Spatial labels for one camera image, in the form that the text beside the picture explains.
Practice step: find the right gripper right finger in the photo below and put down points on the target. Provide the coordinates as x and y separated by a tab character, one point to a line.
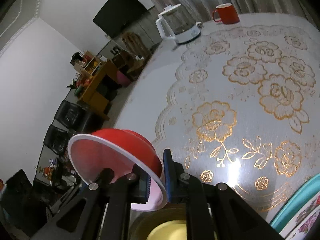
176	180

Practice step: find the red mug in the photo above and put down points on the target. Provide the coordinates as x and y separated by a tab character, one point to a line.
225	13

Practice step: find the wooden chair left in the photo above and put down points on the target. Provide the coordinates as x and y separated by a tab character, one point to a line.
139	51

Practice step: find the white floral plate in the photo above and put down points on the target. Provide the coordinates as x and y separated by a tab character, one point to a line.
302	222

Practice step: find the wooden shelf cabinet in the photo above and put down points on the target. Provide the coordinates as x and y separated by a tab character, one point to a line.
97	81

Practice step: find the red bowl pink inside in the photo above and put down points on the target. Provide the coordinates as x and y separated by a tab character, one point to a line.
119	150

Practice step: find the stainless steel bowl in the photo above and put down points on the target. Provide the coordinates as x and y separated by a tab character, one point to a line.
145	222

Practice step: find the lace floral table mat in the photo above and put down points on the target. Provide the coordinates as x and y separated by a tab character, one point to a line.
244	110

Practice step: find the teal plate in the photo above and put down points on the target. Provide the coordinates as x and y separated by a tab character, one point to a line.
295	203

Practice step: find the white electric kettle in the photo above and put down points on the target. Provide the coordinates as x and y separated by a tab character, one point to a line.
176	24

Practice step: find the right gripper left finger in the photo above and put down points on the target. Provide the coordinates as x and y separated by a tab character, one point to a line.
141	185

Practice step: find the black wall television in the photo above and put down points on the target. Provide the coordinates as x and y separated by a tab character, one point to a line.
116	15

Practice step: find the yellow bowl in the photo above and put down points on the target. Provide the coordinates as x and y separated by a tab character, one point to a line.
171	230

